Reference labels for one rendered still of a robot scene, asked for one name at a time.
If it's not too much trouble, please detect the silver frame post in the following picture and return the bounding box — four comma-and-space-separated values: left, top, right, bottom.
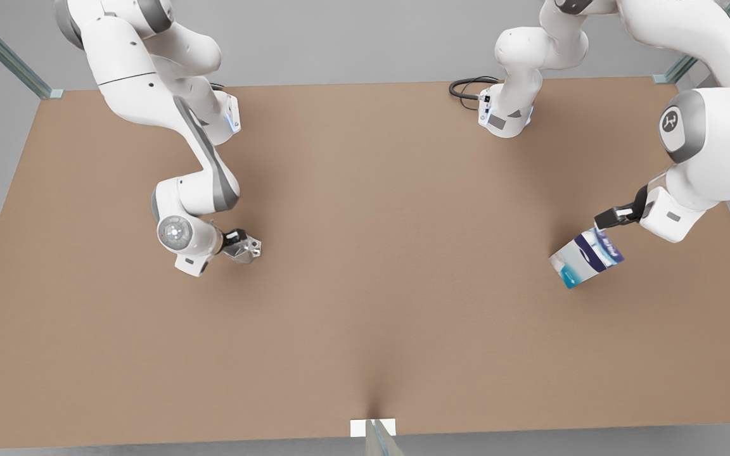
651, 0, 730, 86
0, 3, 65, 101
350, 418, 405, 456

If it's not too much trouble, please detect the white and blue carton box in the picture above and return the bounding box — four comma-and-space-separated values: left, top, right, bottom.
549, 226, 625, 290

